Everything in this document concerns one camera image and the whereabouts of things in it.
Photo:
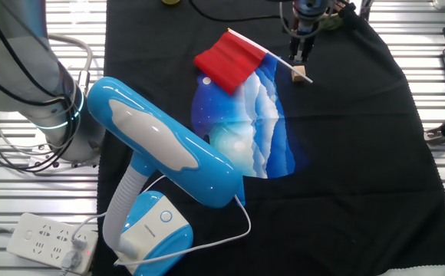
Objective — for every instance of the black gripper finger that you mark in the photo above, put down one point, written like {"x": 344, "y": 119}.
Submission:
{"x": 295, "y": 48}
{"x": 308, "y": 48}

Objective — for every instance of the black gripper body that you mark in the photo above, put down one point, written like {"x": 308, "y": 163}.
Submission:
{"x": 307, "y": 27}

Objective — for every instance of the red flag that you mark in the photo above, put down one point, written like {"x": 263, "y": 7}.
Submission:
{"x": 230, "y": 61}

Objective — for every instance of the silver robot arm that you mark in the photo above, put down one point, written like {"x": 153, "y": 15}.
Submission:
{"x": 11, "y": 57}

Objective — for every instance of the green tape roll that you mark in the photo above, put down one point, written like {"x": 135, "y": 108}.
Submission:
{"x": 333, "y": 23}

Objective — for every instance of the small wooden cube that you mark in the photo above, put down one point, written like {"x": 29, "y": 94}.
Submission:
{"x": 296, "y": 77}

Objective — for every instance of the black cloth with whale print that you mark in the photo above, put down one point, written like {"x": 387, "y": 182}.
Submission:
{"x": 360, "y": 153}

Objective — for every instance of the blue white desk lamp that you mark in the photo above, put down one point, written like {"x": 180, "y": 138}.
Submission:
{"x": 161, "y": 138}

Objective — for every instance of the grey power plug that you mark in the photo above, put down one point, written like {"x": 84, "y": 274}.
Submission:
{"x": 71, "y": 260}

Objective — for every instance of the white power strip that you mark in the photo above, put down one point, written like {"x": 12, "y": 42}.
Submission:
{"x": 34, "y": 234}

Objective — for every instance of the aluminium frame bar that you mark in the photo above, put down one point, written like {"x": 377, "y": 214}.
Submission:
{"x": 366, "y": 9}

